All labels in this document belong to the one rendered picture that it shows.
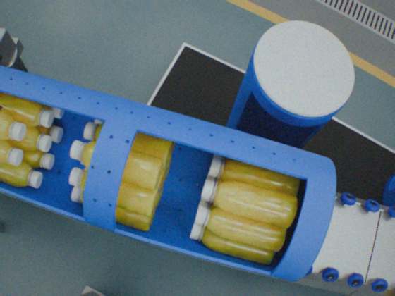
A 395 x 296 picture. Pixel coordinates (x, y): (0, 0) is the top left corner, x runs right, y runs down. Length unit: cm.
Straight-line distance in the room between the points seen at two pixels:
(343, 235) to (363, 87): 136
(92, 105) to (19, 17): 173
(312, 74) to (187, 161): 39
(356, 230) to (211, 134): 53
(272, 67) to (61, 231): 134
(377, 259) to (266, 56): 62
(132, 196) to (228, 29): 159
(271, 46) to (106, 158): 54
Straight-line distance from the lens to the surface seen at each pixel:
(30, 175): 105
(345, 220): 120
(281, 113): 112
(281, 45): 116
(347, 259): 119
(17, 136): 97
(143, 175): 87
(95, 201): 86
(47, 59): 237
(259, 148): 87
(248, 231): 92
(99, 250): 206
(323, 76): 116
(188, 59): 210
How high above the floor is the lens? 203
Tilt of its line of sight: 75 degrees down
